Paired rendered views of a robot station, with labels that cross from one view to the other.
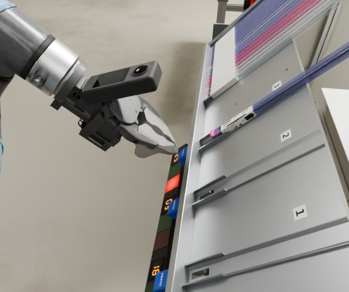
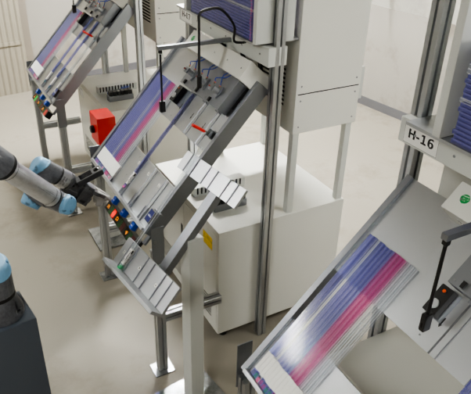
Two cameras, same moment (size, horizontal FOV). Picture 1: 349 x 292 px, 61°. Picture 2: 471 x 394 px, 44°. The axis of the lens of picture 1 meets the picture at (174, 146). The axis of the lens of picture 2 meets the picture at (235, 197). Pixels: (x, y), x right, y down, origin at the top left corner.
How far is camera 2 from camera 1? 2.01 m
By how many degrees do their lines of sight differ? 33
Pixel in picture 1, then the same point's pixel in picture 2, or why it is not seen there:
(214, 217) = (138, 203)
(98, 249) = (51, 330)
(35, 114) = not seen: outside the picture
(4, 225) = not seen: outside the picture
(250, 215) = (148, 195)
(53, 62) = (67, 174)
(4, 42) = (54, 171)
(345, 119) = (171, 173)
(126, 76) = (91, 172)
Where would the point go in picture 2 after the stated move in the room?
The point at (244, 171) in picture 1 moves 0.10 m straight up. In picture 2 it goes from (141, 188) to (139, 166)
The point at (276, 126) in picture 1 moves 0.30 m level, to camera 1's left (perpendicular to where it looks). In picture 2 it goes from (145, 173) to (76, 193)
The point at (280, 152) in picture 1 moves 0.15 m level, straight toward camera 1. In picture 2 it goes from (149, 177) to (150, 196)
